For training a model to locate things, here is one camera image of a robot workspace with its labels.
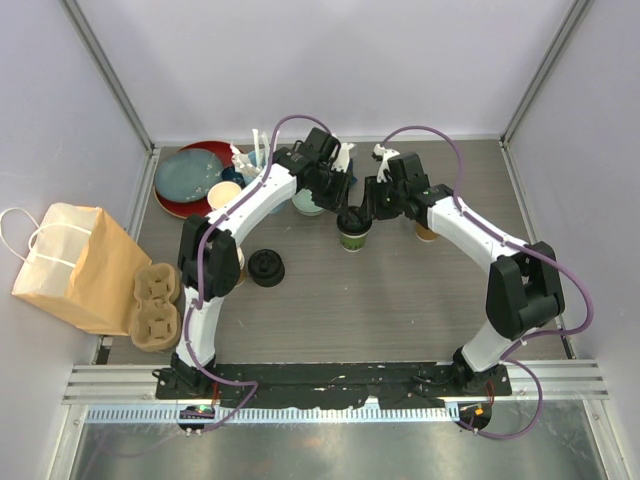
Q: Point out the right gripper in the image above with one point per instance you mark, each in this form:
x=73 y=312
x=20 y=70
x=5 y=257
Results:
x=371 y=204

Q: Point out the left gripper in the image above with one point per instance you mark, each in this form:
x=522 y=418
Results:
x=337 y=202

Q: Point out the single brown paper cup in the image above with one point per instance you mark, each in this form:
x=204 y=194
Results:
x=424 y=234

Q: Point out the brown paper cup stack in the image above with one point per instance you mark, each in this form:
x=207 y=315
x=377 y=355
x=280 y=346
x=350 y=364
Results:
x=242 y=267

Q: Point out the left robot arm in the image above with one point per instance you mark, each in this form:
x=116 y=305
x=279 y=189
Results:
x=208 y=255

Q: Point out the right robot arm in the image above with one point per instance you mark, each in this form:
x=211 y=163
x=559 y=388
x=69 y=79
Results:
x=524 y=290

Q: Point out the dark blue leaf-shaped plate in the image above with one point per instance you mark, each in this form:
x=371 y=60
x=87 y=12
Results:
x=350 y=170

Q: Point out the pale green ceramic bowl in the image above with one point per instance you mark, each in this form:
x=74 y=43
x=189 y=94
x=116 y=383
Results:
x=305 y=205

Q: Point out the black lid stack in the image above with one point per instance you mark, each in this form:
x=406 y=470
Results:
x=266 y=268

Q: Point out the green paper cup stack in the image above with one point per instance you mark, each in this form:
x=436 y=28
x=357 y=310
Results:
x=222 y=193

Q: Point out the red round plate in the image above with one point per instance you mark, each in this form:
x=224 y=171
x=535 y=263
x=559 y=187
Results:
x=200 y=207

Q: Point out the grey-blue round plate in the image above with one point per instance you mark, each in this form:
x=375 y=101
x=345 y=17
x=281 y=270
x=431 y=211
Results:
x=187 y=175

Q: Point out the cardboard cup carrier stack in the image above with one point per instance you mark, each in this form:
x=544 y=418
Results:
x=157 y=323

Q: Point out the brown paper bag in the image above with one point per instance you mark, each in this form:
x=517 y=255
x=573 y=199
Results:
x=80 y=268

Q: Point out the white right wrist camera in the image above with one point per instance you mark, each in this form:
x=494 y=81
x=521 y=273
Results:
x=383 y=155

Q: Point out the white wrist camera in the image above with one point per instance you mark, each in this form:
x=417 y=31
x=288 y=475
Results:
x=383 y=155
x=342 y=160

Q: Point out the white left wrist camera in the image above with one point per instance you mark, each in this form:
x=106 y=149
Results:
x=342 y=160

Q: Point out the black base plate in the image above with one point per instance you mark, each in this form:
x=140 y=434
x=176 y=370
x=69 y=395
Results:
x=327 y=386

